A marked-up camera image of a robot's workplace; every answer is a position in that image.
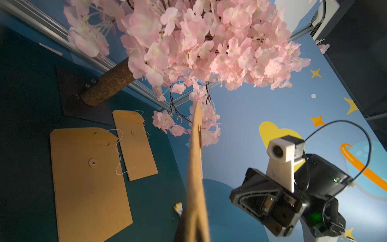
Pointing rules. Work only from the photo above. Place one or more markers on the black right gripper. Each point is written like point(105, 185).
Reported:
point(313, 201)

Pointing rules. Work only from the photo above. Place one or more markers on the brown kraft envelope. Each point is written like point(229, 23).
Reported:
point(194, 224)
point(91, 200)

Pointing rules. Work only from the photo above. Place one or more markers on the brown kraft file bag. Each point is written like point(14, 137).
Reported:
point(135, 147)

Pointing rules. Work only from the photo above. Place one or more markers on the white yellow cloth strip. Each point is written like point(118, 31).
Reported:
point(178, 208)

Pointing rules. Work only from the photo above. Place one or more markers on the pink cherry blossom tree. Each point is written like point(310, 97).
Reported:
point(195, 43)

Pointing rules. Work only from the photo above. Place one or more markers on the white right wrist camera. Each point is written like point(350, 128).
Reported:
point(284, 153)

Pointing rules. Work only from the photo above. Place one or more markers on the dark metal tree base plate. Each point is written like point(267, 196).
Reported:
point(71, 86)

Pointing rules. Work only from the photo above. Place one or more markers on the aluminium back rail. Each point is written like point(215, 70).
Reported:
point(90, 22)

